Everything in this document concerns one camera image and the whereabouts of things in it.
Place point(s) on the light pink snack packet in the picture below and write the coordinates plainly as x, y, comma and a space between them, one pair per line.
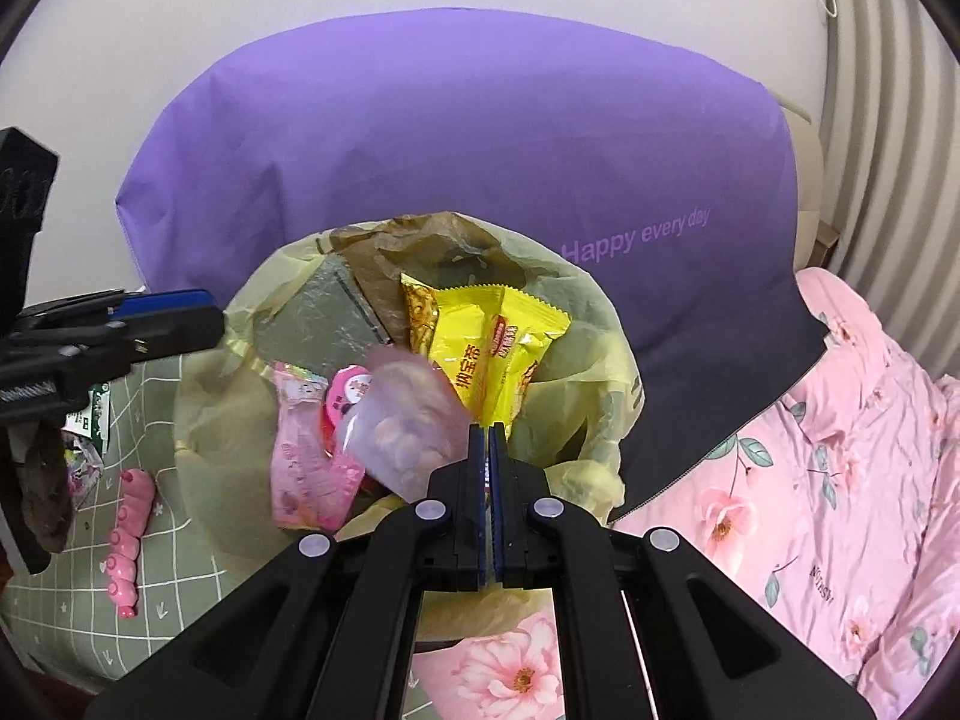
300, 465

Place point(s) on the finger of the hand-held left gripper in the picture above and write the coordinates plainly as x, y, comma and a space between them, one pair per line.
165, 302
180, 331

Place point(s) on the yellow trash bag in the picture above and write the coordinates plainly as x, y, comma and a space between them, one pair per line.
217, 427

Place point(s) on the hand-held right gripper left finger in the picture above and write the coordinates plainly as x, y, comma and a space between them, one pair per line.
450, 510

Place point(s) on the pink round jelly cup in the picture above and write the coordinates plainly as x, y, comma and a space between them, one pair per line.
349, 394

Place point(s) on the grey striped curtain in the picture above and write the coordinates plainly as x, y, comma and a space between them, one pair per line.
892, 127

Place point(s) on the green checked tablecloth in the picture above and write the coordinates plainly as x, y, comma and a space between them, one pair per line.
67, 615

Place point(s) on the yellow snack packet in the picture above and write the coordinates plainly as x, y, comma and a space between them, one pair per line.
472, 337

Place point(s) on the pink floral blanket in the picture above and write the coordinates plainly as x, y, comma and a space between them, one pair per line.
825, 502

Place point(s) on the green and white wrapper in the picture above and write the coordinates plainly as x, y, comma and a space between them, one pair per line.
94, 409

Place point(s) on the clear plastic snack bag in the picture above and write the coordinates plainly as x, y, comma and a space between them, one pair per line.
405, 427

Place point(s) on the beige headboard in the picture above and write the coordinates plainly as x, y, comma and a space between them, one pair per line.
802, 180

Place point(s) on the brown plastic bag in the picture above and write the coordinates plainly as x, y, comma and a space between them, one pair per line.
420, 247

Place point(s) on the person's left hand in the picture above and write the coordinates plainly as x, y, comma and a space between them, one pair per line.
49, 487

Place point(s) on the purple pillow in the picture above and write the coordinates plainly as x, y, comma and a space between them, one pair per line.
450, 127

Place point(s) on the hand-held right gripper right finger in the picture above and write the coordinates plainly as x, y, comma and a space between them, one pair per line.
525, 510

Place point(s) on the pink caterpillar toy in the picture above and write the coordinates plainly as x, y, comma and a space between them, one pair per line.
127, 540

